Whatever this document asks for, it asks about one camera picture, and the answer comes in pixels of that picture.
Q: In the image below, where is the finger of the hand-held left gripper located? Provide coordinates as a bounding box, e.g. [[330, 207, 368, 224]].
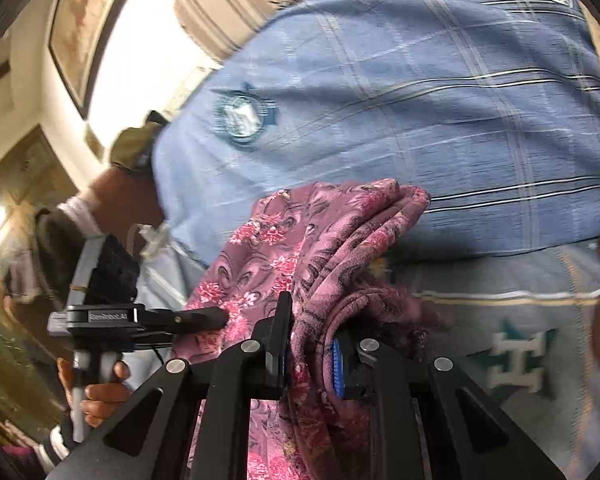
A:
[[145, 306, 230, 333]]

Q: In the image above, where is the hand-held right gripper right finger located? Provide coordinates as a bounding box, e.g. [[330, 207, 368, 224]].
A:
[[330, 337, 566, 480]]

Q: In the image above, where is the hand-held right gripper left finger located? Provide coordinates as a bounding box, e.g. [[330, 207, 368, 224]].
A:
[[45, 292, 293, 480]]

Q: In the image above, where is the pink floral garment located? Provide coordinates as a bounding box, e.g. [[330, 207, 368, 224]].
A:
[[185, 177, 451, 480]]

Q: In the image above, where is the person's left hand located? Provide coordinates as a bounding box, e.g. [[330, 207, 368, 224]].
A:
[[86, 360, 131, 428]]

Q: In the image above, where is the brown ruffled cloth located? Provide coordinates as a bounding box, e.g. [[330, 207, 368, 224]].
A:
[[87, 110, 167, 233]]

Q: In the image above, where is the grey plaid bed sheet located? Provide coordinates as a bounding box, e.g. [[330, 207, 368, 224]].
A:
[[130, 225, 600, 466]]

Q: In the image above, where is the beige striped pillow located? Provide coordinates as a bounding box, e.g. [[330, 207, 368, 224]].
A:
[[172, 0, 376, 63]]

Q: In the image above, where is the framed wall picture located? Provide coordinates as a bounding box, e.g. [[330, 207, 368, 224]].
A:
[[47, 0, 148, 120]]

